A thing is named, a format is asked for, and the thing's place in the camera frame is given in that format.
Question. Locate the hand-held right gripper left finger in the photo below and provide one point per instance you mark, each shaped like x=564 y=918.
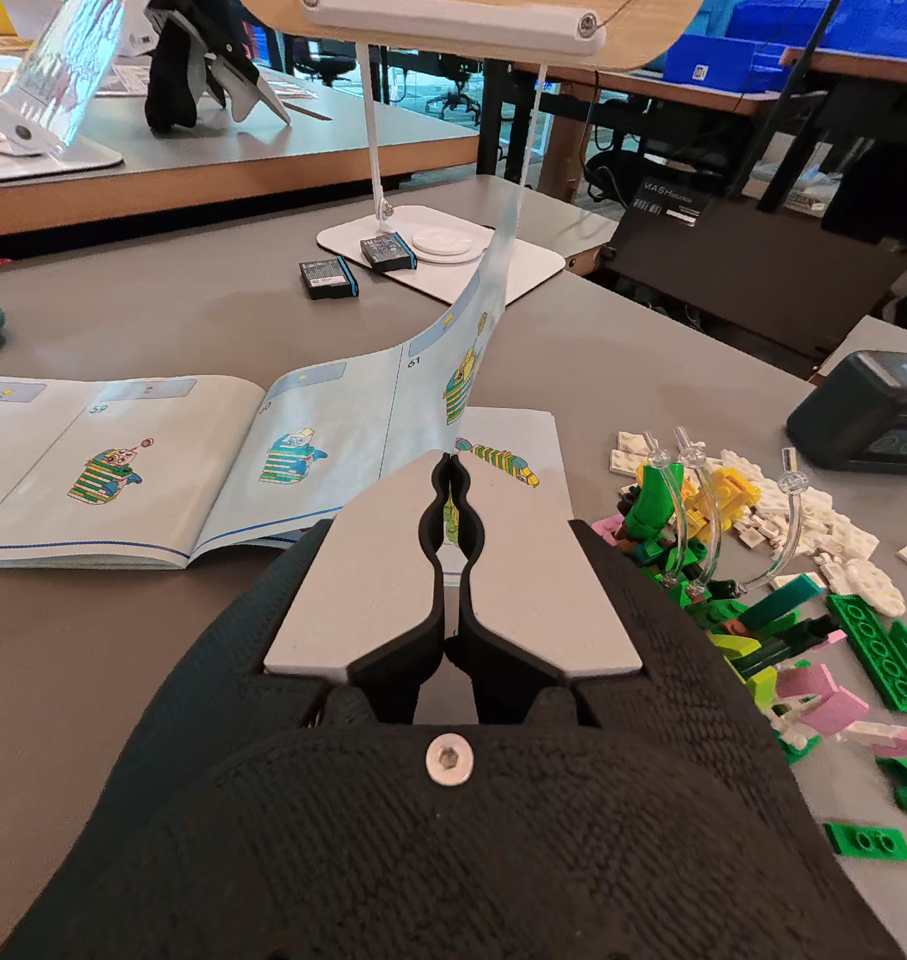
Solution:
x=363 y=592

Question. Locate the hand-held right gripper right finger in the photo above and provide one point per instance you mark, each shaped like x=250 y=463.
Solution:
x=550 y=592

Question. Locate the instruction booklet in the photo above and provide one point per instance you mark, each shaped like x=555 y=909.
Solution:
x=198 y=465

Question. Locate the grey desk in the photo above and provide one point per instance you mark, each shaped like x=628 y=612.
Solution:
x=123 y=675

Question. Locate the green brick plant model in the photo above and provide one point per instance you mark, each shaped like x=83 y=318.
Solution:
x=715 y=623

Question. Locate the pile of white bricks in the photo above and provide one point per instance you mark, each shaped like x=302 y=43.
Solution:
x=836 y=525

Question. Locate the black battery blue edge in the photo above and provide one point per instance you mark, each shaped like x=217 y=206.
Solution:
x=387 y=251
x=329 y=279

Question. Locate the pile of green bricks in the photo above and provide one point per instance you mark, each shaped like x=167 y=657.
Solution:
x=881 y=652

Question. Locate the black charger box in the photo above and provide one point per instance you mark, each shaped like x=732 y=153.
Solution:
x=866 y=413

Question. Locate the white stand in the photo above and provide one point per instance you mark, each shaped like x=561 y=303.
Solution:
x=453 y=187

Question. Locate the wooden edged table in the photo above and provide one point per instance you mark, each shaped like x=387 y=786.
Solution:
x=198 y=158

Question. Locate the spare gripper on table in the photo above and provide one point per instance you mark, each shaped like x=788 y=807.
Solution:
x=198 y=67

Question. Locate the blue plastic bin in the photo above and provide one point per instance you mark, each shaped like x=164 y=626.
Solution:
x=723 y=60

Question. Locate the tan covered panel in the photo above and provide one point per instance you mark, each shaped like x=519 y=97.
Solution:
x=648 y=30

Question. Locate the clear acrylic stand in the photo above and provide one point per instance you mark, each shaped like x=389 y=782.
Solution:
x=55 y=75

